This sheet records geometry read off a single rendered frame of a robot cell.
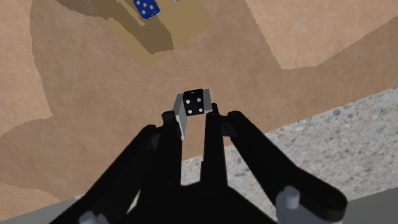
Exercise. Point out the tan flat mat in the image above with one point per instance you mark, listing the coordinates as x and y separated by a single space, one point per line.
149 40

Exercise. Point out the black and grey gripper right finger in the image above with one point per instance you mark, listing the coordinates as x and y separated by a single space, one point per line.
298 196

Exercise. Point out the blue die with white pips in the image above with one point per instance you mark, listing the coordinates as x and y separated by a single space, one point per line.
147 8

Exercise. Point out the black die with grey pips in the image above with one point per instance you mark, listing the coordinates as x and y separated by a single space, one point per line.
193 102

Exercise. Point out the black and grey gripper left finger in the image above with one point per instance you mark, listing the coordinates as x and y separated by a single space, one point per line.
111 196

